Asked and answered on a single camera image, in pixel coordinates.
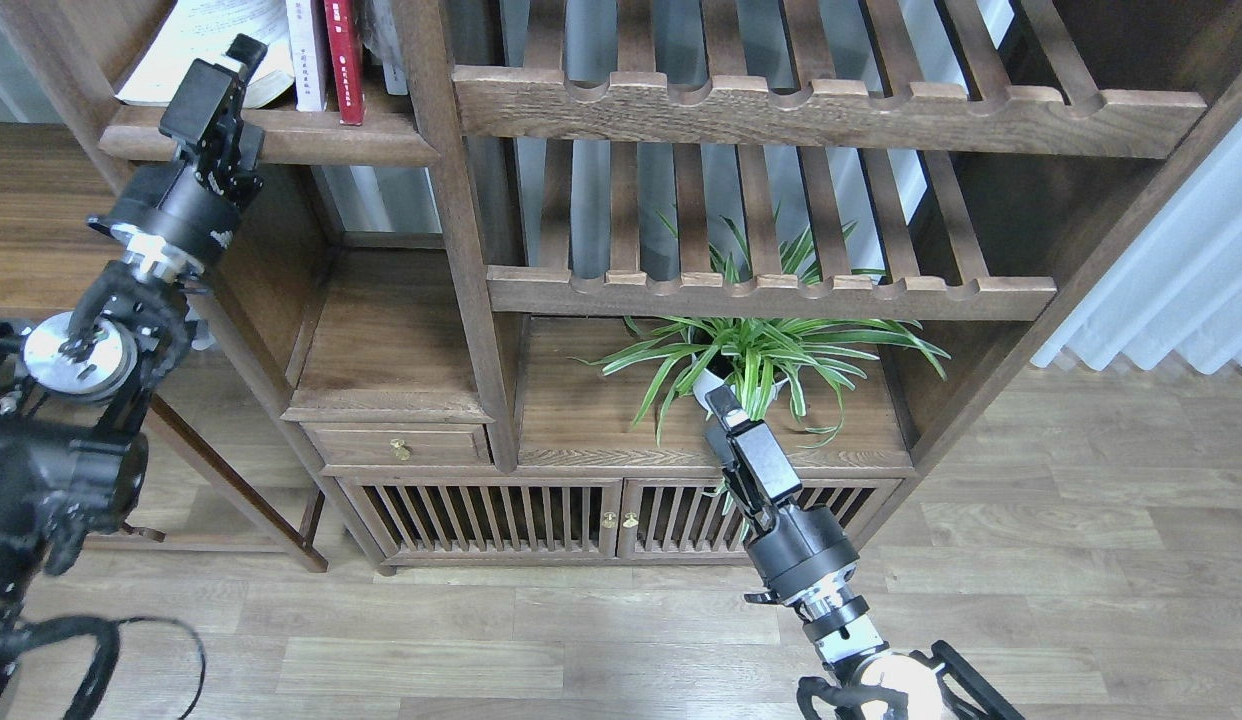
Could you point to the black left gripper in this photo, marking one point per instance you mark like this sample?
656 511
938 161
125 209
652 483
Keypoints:
179 218

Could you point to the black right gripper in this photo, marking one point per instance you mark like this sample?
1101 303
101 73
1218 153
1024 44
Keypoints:
794 550

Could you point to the yellow-green paperback book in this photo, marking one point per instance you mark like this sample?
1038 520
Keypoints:
205 30

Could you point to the white lavender paperback book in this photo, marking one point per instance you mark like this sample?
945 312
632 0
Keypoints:
307 32

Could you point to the red paperback book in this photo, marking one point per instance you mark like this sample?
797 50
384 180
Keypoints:
345 50

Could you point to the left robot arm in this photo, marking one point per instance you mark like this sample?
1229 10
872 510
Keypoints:
75 389

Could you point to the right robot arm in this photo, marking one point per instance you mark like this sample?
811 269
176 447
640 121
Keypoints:
865 678

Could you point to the upright books on shelf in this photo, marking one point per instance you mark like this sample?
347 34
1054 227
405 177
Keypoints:
384 43

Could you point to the spider plant in white pot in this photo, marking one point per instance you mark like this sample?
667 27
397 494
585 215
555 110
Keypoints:
756 357

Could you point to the wooden side table left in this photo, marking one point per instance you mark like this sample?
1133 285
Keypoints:
220 476

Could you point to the large dark wooden bookshelf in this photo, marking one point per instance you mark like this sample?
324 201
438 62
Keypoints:
445 272

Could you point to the brass drawer knob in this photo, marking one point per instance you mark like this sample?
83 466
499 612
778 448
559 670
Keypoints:
400 450

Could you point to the white curtain right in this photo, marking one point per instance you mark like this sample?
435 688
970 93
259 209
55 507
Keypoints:
1176 293

